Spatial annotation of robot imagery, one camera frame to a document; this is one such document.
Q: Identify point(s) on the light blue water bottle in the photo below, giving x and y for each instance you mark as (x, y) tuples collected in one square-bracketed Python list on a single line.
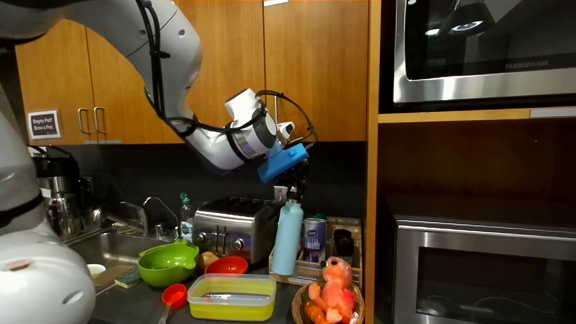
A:
[(287, 239)]

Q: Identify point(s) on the stainless microwave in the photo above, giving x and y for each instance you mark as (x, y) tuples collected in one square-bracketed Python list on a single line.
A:
[(480, 82)]

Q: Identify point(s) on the orange toy carrot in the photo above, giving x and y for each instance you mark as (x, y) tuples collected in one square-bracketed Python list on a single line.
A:
[(314, 313)]

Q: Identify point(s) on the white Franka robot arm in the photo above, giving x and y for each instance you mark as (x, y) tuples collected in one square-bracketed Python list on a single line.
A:
[(169, 46)]

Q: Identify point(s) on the green colander bowl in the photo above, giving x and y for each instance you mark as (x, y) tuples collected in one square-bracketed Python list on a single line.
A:
[(165, 266)]

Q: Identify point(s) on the black can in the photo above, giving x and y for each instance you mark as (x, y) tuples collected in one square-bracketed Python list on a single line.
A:
[(343, 243)]

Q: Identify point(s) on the green-capped dish soap bottle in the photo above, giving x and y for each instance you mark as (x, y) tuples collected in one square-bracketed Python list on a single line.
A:
[(187, 225)]

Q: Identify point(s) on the dark cabinet label sign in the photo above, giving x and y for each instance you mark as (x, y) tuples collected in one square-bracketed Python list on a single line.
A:
[(44, 124)]

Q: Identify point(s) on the wooden crate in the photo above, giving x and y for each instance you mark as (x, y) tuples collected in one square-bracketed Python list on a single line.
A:
[(352, 262)]

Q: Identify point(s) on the wicker basket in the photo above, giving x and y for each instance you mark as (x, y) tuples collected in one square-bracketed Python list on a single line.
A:
[(298, 307)]

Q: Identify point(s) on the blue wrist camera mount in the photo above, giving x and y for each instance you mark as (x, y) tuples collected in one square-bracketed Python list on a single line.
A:
[(282, 162)]

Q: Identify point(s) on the yellow-green plastic container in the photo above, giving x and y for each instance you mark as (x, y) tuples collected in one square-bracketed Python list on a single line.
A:
[(232, 298)]

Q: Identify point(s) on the red bowl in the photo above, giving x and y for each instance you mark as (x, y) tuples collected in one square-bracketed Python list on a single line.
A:
[(228, 264)]

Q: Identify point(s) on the stainless built-in oven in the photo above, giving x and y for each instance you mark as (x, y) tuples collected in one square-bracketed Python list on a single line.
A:
[(480, 275)]

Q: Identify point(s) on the green dish sponge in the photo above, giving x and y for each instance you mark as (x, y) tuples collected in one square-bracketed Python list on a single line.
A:
[(129, 279)]

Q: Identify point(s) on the small white dish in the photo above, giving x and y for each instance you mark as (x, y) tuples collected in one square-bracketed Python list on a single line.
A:
[(97, 268)]

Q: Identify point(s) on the wall power outlet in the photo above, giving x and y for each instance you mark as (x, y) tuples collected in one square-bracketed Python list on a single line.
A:
[(280, 192)]

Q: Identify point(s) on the blue and white can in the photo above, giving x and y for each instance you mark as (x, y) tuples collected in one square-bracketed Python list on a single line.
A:
[(314, 234)]

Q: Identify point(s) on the stainless steel sink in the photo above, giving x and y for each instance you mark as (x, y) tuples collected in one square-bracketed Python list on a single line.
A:
[(120, 244)]

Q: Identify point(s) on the silver toaster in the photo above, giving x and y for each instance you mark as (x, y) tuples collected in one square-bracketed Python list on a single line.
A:
[(232, 230)]

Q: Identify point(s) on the white cabinet paper tag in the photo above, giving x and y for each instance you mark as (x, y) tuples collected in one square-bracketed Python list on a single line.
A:
[(277, 1)]

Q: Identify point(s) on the black and steel coffee machine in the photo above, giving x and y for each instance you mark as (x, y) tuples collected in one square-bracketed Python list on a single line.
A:
[(64, 190)]

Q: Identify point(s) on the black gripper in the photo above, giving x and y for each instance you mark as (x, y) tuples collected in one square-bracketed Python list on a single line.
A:
[(300, 171)]

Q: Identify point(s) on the curved metal faucet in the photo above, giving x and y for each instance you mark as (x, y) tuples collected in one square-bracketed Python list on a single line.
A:
[(165, 207)]

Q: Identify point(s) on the tan toy potato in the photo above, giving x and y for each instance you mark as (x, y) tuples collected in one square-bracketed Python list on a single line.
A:
[(210, 259)]

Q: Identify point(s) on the small sink tap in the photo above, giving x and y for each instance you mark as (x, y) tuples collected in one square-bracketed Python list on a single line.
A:
[(138, 216)]

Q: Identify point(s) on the red measuring cup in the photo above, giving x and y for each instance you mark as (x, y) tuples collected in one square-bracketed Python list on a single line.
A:
[(176, 295)]

